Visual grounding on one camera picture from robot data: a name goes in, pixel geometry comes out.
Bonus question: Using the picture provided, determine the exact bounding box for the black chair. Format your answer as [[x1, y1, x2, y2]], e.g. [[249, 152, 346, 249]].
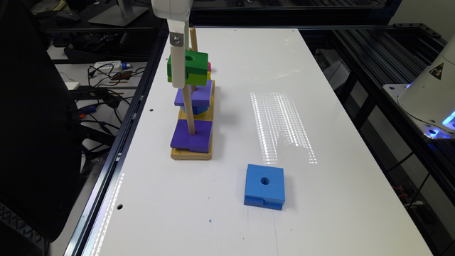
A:
[[1, 1, 81, 242]]

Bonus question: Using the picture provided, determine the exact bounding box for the blue block under periwinkle block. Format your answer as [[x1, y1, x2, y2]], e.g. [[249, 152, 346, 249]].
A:
[[192, 107, 209, 116]]

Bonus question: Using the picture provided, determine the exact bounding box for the wooden peg through purple block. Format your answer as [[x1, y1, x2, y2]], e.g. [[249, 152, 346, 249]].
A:
[[182, 85, 196, 135]]

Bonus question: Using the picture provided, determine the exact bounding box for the wooden peg through yellow block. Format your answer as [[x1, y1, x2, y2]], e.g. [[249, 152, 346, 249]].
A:
[[189, 27, 198, 52]]

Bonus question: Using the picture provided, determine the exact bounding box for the blue square block with hole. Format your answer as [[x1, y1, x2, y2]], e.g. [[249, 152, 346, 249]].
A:
[[244, 164, 285, 210]]

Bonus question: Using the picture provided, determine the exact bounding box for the monitor stand base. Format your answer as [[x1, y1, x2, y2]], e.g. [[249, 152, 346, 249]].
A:
[[88, 0, 149, 26]]

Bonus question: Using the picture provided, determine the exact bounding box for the white power adapter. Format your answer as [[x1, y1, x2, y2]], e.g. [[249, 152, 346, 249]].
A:
[[94, 60, 123, 73]]

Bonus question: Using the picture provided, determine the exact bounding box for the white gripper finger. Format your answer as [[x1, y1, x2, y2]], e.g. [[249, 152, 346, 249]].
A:
[[168, 20, 189, 89]]

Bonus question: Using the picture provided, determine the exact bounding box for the periwinkle square block on peg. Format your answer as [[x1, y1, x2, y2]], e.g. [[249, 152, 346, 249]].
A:
[[174, 80, 213, 107]]

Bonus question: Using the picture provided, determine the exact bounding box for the green square block with hole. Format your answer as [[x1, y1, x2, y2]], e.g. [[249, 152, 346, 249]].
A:
[[185, 50, 208, 86]]

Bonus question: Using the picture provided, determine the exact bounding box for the dark purple square block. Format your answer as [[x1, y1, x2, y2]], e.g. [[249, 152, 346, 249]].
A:
[[170, 119, 213, 153]]

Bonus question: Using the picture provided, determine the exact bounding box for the wooden peg board base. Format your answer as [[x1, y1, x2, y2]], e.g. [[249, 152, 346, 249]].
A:
[[171, 80, 215, 160]]

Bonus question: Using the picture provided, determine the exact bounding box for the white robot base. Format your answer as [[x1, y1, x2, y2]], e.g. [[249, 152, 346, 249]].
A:
[[382, 38, 454, 140]]

